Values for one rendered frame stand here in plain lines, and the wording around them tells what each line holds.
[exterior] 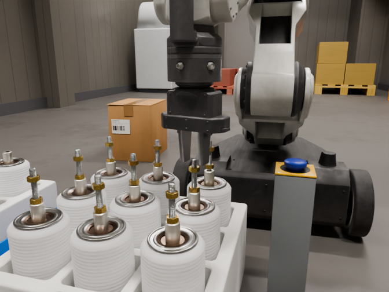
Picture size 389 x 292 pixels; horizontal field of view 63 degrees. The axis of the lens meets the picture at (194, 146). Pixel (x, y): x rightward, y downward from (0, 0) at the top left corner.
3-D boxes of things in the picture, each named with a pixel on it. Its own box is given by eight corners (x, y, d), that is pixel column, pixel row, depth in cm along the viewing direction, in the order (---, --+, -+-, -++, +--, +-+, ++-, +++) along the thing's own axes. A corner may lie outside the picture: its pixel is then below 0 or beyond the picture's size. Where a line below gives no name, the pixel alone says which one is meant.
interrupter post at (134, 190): (127, 203, 60) (126, 186, 59) (130, 197, 62) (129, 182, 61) (140, 203, 60) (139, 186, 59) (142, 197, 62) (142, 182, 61)
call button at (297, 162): (283, 167, 61) (284, 156, 61) (305, 168, 60) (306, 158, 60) (283, 173, 58) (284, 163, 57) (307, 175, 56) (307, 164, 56)
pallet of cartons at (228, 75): (220, 88, 655) (220, 68, 644) (259, 89, 635) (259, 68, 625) (207, 94, 543) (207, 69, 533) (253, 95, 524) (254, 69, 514)
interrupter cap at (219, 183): (221, 178, 73) (221, 175, 73) (230, 190, 66) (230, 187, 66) (189, 179, 72) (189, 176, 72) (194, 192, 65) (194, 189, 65)
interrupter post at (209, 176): (213, 182, 70) (213, 168, 69) (215, 186, 68) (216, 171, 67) (202, 183, 70) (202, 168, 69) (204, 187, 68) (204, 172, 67)
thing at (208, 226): (203, 318, 56) (204, 224, 51) (159, 298, 61) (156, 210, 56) (227, 286, 64) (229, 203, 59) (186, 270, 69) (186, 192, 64)
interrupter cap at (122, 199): (110, 208, 57) (109, 205, 57) (120, 192, 65) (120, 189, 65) (151, 209, 57) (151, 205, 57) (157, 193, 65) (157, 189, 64)
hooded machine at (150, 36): (152, 88, 652) (149, 6, 613) (183, 89, 637) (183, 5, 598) (136, 92, 576) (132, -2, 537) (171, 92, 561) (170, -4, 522)
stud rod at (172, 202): (176, 232, 46) (175, 183, 44) (169, 233, 46) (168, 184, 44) (175, 229, 47) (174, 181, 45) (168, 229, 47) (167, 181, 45)
